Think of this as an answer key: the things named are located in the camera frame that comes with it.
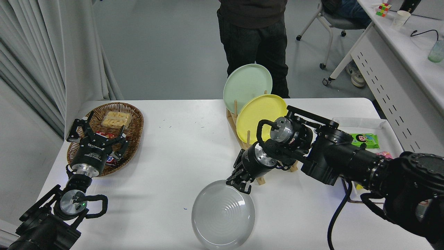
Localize yellow plate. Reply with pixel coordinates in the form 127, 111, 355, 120
236, 94, 288, 145

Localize pale green plate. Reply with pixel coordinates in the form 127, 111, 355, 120
223, 64, 273, 115

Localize clear pack of biscuits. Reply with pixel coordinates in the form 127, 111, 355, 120
102, 111, 133, 128

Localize white wheeled office chair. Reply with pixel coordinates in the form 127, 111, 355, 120
296, 3, 365, 69

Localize white desk with perforated panel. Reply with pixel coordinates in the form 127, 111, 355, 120
323, 0, 444, 155

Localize wooden plate rack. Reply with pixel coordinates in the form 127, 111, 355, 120
225, 90, 299, 185

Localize seated person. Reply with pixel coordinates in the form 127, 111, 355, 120
321, 0, 373, 88

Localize standing person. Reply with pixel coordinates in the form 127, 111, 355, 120
217, 0, 290, 99

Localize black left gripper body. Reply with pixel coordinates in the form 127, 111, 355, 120
70, 135, 114, 170

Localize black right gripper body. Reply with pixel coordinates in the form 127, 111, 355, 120
239, 144, 270, 180

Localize colourful puzzle cube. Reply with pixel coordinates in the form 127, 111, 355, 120
376, 3, 392, 17

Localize green snack pack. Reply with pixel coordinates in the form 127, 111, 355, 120
349, 133, 380, 150

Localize grey plate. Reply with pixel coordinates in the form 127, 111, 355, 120
191, 180, 256, 250

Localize black box device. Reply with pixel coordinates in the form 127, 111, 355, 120
399, 0, 422, 14

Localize black cable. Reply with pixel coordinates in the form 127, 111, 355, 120
411, 29, 440, 41

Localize grey curtain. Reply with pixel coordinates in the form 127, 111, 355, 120
0, 0, 124, 139

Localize brown wicker basket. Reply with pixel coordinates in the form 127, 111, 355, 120
67, 102, 144, 177

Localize white paper cup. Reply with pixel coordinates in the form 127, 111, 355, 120
391, 10, 412, 31

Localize pale green glass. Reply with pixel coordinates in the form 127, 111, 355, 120
428, 39, 444, 63

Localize white tray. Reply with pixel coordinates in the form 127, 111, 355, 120
331, 117, 404, 204

